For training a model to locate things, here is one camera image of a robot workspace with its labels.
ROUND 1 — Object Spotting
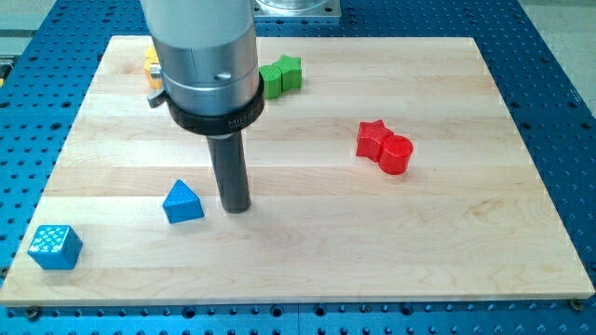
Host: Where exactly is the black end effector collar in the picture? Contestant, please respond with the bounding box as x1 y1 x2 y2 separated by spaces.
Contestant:
166 75 265 136

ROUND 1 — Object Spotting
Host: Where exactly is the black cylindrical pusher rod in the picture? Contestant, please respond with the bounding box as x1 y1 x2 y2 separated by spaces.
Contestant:
207 132 251 213

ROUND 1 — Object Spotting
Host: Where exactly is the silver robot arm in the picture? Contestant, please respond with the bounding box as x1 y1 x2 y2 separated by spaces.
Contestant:
141 0 264 213

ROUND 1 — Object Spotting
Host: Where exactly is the light wooden board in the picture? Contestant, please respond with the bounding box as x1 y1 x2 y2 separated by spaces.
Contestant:
1 36 594 306

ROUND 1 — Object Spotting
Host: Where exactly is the green half-round block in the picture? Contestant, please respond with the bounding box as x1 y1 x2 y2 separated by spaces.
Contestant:
259 64 282 100

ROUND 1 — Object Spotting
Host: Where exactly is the blue triangle block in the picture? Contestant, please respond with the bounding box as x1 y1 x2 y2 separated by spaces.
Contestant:
162 180 205 224

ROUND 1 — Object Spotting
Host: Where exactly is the green star block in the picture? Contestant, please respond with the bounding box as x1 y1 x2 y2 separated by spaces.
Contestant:
274 54 302 91

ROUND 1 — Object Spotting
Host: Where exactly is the yellow block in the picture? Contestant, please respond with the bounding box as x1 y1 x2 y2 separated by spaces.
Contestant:
143 46 162 89

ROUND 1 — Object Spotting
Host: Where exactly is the red star block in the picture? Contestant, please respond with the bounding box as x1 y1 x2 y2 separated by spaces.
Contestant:
356 119 394 163

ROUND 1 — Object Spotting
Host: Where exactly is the red cylinder block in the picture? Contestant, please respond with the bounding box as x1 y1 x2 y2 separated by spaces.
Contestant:
378 135 413 175

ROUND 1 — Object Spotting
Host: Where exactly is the blue cube block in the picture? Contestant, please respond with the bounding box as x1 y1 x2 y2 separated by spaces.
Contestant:
27 224 84 270

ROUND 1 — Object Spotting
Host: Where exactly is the blue perforated metal base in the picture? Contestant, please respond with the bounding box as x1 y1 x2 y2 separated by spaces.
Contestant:
1 1 595 334

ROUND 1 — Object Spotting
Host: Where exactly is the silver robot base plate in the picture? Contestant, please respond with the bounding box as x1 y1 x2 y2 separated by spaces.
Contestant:
253 0 342 18

